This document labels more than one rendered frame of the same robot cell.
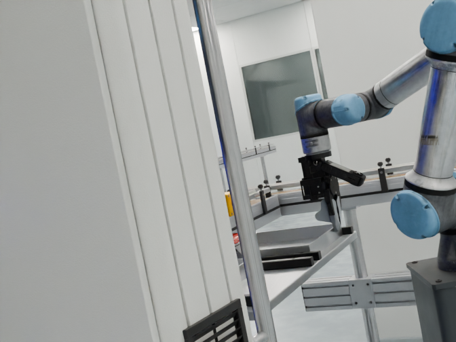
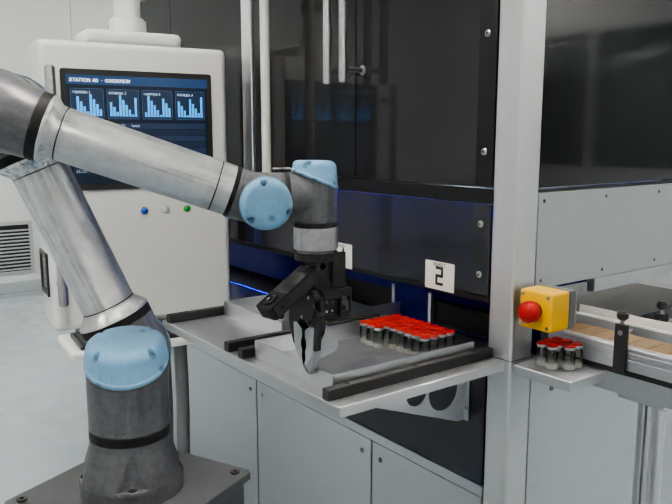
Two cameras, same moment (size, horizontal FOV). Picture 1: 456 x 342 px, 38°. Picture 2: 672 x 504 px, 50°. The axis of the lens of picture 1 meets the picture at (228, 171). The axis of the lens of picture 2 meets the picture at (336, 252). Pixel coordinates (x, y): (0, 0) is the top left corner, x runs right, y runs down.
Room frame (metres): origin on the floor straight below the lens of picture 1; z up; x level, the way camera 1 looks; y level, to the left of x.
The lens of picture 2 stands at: (2.33, -1.30, 1.31)
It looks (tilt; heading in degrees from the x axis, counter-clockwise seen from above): 9 degrees down; 117
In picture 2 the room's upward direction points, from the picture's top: straight up
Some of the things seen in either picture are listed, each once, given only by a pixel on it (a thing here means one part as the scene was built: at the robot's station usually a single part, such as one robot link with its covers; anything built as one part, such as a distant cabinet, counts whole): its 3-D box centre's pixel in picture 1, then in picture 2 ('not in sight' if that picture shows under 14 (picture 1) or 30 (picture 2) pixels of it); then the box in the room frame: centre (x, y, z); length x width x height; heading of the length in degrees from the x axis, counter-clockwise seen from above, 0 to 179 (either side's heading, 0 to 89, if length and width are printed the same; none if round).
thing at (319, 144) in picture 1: (315, 145); (314, 239); (1.76, -0.24, 1.14); 0.08 x 0.08 x 0.05
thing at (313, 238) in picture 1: (267, 245); (363, 349); (1.77, -0.06, 0.90); 0.34 x 0.26 x 0.04; 63
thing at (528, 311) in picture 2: not in sight; (530, 311); (2.08, -0.01, 1.00); 0.04 x 0.04 x 0.04; 63
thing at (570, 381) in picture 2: not in sight; (563, 370); (2.13, 0.06, 0.87); 0.14 x 0.13 x 0.02; 63
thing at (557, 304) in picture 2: (224, 204); (546, 308); (2.10, 0.03, 1.00); 0.08 x 0.07 x 0.07; 63
